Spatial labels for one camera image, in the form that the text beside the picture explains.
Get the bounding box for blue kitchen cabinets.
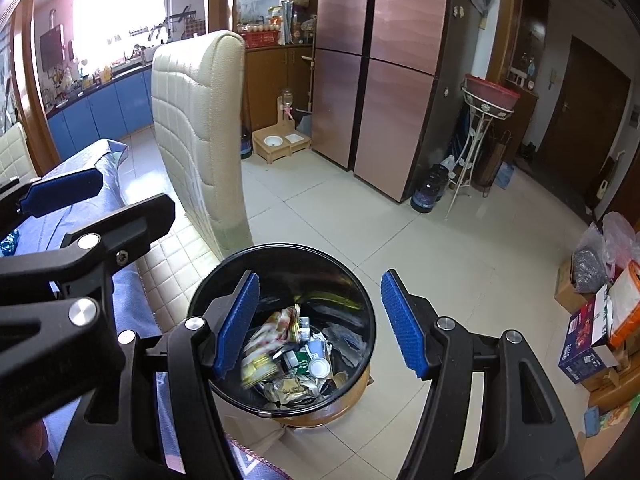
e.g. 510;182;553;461
47;65;153;160

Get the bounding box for red yellow snack wrapper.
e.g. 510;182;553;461
241;304;302;389

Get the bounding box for white metal plant stand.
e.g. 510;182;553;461
445;82;514;219

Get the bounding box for dark wooden door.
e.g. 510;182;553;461
537;37;631;198

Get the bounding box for cream quilted leather chair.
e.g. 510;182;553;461
143;30;253;332

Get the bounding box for grey plastic bag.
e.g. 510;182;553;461
570;222;610;294

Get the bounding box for trash pile in bin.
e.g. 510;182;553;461
241;304;367;411

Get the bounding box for red basin on stand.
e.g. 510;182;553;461
465;74;520;110

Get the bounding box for wooden pet feeder stand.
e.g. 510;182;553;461
252;89;311;165

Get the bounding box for dark blue water jug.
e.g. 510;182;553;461
410;164;449;214

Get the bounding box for blue foil candy wrapper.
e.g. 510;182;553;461
0;230;21;257

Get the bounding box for black round trash bin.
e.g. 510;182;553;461
188;244;378;428

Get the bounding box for pink copper refrigerator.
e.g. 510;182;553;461
311;0;452;203

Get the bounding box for purple cardboard box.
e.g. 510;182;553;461
558;299;618;384

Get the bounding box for person's hand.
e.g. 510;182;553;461
1;419;49;463

